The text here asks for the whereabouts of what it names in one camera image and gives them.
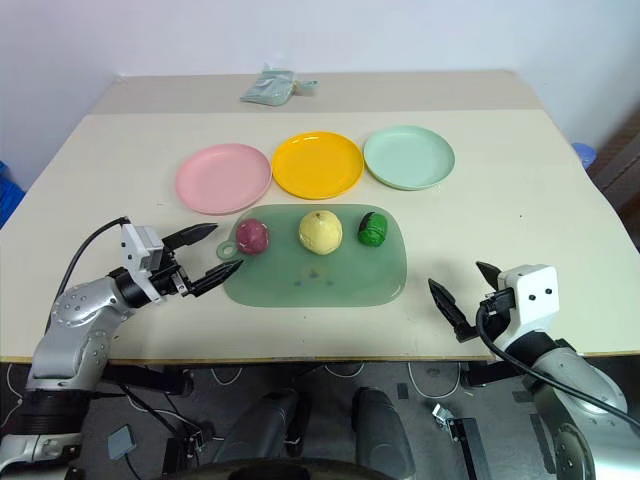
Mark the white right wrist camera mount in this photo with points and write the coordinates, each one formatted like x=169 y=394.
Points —
x=532 y=295

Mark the black metal bracket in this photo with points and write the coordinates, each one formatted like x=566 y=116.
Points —
x=467 y=445

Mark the light green plate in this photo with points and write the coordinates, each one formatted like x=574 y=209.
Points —
x=409 y=157

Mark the dark rounded shape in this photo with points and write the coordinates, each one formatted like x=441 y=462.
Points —
x=260 y=425
x=382 y=430

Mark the blue round stool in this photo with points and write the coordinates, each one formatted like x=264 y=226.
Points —
x=584 y=152

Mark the brown wooden furniture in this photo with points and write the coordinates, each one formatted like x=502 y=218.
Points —
x=620 y=160

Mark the pale yellow fruit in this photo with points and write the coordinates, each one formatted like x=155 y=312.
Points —
x=321 y=232

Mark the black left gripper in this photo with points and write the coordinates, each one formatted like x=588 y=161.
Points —
x=172 y=285

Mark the teal plastic bag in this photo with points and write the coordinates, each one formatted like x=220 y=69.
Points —
x=267 y=89

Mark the grey square pad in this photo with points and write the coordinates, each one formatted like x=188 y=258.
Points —
x=121 y=441

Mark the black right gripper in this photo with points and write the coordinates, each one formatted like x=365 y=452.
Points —
x=492 y=315

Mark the pink plate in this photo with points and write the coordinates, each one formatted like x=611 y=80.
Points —
x=222 y=177

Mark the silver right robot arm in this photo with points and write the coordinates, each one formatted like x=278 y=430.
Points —
x=575 y=390

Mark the green round vegetable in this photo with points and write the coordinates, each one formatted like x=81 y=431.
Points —
x=372 y=230

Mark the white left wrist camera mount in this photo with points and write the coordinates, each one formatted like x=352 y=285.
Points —
x=140 y=250

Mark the black table support bar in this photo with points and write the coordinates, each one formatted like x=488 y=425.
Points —
x=150 y=380
x=492 y=375

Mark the yellow plate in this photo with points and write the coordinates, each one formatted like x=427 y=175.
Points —
x=317 y=165

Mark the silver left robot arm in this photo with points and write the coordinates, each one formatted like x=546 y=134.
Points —
x=75 y=325

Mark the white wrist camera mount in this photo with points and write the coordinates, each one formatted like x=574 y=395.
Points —
x=532 y=295
x=140 y=250

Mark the translucent green cutting board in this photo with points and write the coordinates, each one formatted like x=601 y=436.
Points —
x=320 y=282

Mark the purple red fruit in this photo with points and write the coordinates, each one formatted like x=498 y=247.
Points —
x=253 y=237

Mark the blue crate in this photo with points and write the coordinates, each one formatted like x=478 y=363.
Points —
x=7 y=192

